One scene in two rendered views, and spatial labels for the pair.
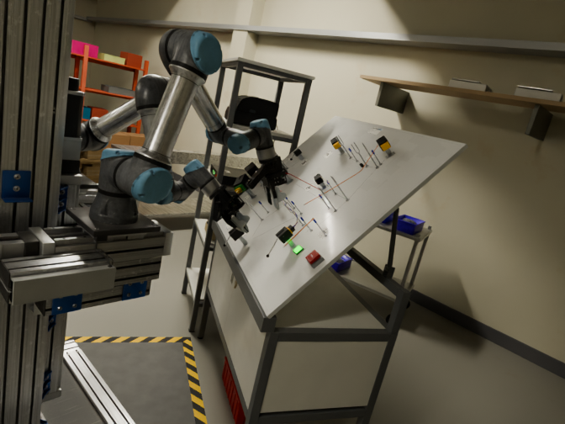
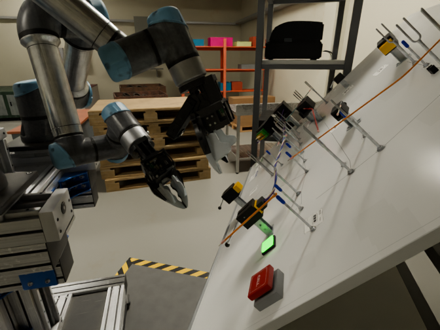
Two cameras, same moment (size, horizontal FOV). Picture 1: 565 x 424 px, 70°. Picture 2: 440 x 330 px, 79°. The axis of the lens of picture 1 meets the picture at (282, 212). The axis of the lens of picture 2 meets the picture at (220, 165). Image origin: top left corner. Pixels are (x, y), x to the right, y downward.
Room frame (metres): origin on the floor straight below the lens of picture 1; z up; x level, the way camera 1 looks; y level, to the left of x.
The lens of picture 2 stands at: (1.16, -0.31, 1.47)
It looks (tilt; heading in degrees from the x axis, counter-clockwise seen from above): 22 degrees down; 36
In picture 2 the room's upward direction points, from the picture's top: straight up
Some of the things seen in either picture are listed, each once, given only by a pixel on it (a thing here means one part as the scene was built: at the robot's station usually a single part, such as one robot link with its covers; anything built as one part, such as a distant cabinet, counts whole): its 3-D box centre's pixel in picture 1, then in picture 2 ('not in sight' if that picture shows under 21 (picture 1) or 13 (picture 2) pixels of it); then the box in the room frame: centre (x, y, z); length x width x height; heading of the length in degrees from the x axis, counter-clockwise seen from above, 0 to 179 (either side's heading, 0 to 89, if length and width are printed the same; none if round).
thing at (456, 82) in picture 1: (470, 87); not in sight; (3.63, -1.31, 2.12); 0.32 x 0.31 x 0.08; 50
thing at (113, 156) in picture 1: (121, 168); not in sight; (1.27, 0.54, 1.33); 0.13 x 0.12 x 0.14; 56
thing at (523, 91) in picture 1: (539, 96); not in sight; (3.30, -1.70, 2.12); 0.33 x 0.32 x 0.08; 50
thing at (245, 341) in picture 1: (242, 331); not in sight; (1.69, 0.06, 0.60); 0.55 x 0.03 x 0.39; 22
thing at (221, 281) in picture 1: (222, 278); not in sight; (2.20, 0.26, 0.60); 0.55 x 0.02 x 0.39; 22
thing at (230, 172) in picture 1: (236, 177); (285, 120); (2.80, 0.37, 1.09); 0.35 x 0.33 x 0.07; 22
